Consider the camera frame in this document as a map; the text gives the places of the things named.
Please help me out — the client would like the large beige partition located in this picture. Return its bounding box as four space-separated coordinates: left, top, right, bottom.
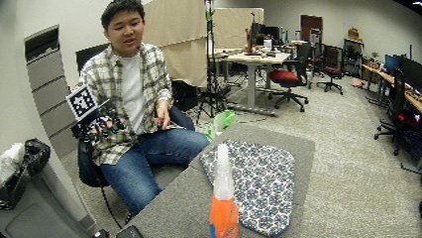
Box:
142 0 211 88

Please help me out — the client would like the black shelf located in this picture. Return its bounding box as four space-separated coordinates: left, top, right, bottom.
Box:
342 38 364 79

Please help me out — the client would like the large black monitor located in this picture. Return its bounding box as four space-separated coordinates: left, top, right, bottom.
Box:
397 55 422 94

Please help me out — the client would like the brown door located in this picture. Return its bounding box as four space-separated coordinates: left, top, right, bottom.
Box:
299 14 324 43

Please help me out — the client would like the long wooden desk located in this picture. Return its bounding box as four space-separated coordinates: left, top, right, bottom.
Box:
359 63 422 114

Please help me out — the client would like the wooden top desk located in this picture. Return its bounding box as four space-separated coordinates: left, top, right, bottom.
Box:
216 51 292 117

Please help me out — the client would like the blue patterned cloth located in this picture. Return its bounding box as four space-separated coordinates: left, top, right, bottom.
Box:
199 138 296 238

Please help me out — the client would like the brown box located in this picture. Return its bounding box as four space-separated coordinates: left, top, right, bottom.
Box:
347 27 361 41

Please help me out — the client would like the black cable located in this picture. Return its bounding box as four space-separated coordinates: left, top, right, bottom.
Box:
95 182 126 231

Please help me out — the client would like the black tripod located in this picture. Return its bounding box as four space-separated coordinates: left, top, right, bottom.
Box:
194 0 230 124

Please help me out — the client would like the the person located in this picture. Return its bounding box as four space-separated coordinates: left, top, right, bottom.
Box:
77 0 211 216

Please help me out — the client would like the black phone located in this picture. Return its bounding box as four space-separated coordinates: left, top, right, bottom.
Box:
114 225 144 238

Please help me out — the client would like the white marker cube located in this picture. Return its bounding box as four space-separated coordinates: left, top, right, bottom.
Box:
65 84 99 121

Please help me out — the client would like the red seat office chair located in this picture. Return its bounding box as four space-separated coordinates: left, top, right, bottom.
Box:
267 43 314 113

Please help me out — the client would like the black mesh office chair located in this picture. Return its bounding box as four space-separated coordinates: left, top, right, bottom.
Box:
372 67 411 157

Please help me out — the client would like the blue screen monitor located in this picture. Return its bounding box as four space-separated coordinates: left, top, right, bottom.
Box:
381 54 401 75

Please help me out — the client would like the small beige partition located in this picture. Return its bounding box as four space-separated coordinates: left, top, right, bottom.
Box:
211 7 266 51

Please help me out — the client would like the black bag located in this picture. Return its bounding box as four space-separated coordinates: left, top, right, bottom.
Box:
0 138 53 211

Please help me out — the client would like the grey drawer cabinet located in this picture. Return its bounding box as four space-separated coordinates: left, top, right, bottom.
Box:
23 24 81 159

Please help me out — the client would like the grey bin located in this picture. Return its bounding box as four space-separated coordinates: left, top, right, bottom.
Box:
0 167 97 238

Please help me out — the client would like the white plastic bag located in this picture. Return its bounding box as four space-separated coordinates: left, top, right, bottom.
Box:
0 142 26 186

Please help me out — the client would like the black chair with red cushion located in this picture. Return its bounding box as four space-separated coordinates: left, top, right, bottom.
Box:
315 44 346 96

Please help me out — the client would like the black monitor on desk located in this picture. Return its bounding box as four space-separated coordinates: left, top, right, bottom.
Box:
247 21 267 48

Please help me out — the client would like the black backpack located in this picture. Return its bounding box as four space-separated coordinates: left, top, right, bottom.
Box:
170 79 199 112

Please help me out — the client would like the orange spray bottle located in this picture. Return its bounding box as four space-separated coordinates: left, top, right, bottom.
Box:
208 142 240 238

